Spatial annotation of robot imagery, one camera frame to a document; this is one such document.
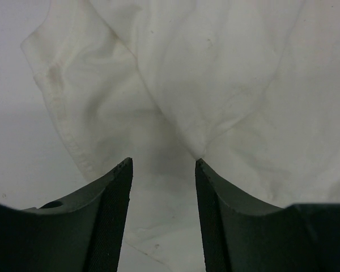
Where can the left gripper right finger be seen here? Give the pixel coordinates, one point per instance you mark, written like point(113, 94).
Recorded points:
point(242, 233)

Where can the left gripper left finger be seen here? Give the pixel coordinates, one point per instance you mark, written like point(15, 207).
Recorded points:
point(82, 231)

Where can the white t shirt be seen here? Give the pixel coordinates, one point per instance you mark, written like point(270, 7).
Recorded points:
point(250, 87)

